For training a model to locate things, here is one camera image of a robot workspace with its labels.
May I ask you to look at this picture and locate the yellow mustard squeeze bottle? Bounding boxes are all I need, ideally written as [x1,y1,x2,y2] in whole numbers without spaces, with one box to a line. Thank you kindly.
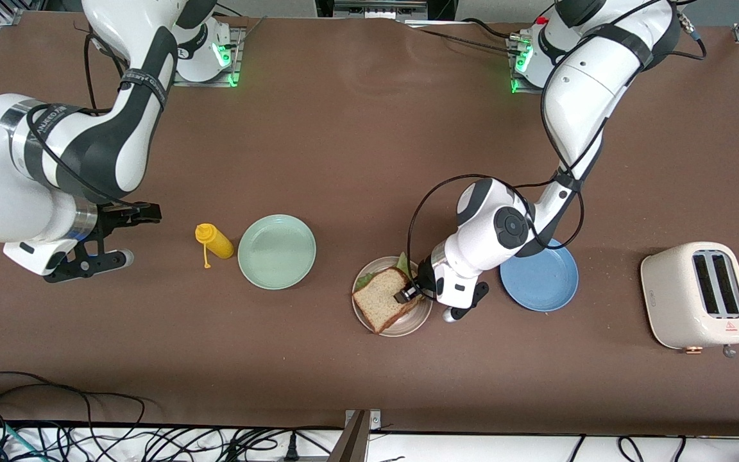
[194,223,235,269]

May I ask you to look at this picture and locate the beige plate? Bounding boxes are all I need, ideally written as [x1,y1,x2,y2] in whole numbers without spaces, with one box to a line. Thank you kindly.
[351,256,434,338]

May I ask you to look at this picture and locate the blue plate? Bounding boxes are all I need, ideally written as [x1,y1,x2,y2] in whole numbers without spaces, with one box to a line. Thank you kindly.
[499,237,579,313]

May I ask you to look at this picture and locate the black base cable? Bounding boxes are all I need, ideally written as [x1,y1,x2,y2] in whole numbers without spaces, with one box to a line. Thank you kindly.
[405,19,519,57]

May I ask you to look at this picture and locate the grey metal device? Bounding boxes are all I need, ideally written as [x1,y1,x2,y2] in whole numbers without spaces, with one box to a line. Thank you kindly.
[333,0,429,20]

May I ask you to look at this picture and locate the metal post with bracket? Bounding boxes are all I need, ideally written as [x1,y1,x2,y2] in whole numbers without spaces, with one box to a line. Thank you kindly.
[328,409,383,462]

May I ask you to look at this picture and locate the green lettuce leaf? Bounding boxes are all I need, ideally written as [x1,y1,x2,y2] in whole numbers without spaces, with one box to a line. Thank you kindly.
[354,252,412,291]

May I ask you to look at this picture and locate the white two-slot toaster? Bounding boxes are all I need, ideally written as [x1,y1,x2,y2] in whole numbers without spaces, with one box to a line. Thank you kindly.
[640,241,739,359]

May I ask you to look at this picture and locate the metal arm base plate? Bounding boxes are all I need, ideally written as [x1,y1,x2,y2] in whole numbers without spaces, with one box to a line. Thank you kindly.
[506,35,547,96]
[172,27,246,88]

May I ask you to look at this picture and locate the brown bread slice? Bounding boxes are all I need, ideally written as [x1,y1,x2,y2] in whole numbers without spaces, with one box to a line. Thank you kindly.
[352,267,423,335]

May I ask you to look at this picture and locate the mint green plate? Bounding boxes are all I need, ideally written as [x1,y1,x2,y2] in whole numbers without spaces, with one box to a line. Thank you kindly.
[237,214,317,291]

